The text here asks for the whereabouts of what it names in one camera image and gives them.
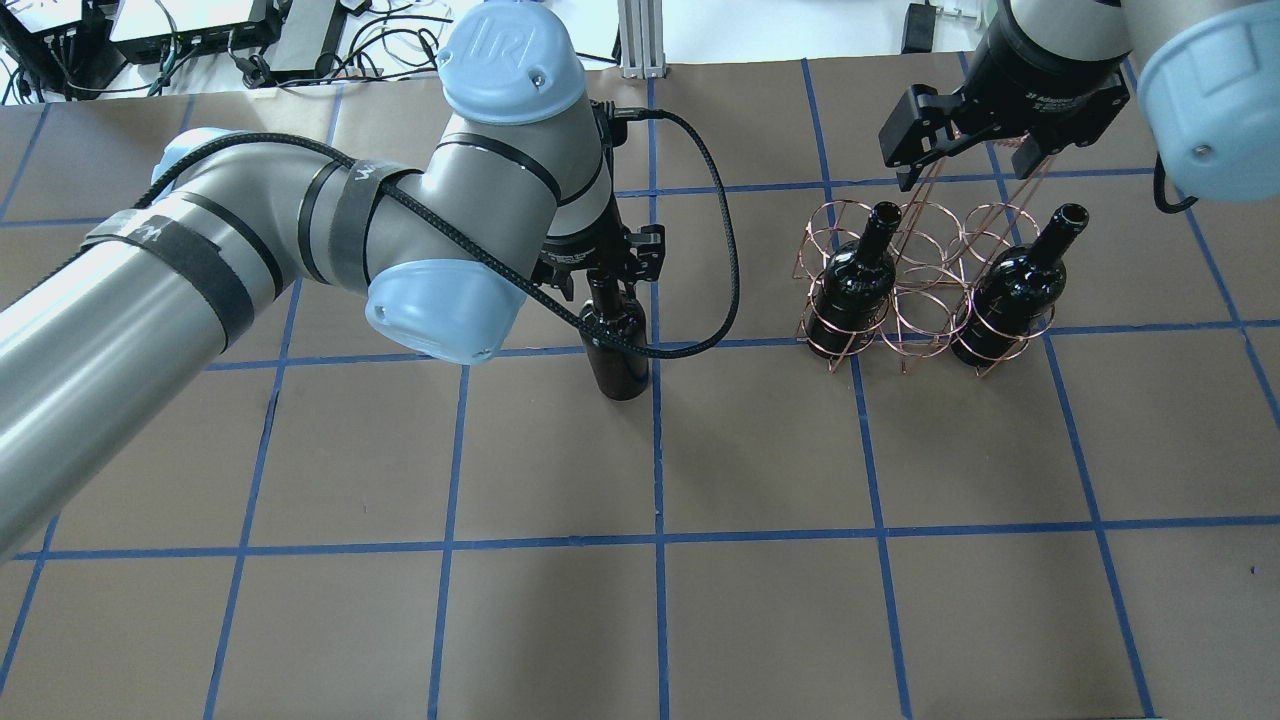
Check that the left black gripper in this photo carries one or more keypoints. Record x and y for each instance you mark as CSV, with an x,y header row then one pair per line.
x,y
572,256

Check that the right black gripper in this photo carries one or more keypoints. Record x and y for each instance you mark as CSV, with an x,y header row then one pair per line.
x,y
1040,70

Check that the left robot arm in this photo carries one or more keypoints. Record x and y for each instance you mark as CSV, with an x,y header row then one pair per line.
x,y
445,257

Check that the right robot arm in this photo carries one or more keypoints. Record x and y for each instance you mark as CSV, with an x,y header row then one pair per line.
x,y
1205,74

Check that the wine bottle in basket right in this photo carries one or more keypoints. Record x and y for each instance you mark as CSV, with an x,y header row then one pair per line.
x,y
1017,289

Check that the wine bottle in basket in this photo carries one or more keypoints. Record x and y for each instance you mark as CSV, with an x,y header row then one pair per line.
x,y
1017,289
854,288

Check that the wine bottle in basket left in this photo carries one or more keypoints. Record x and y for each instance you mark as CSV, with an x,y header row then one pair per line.
x,y
854,288

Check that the copper wire wine basket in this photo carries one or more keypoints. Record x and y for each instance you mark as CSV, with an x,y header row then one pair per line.
x,y
940,255

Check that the aluminium frame post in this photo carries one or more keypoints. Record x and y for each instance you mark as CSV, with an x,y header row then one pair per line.
x,y
640,32

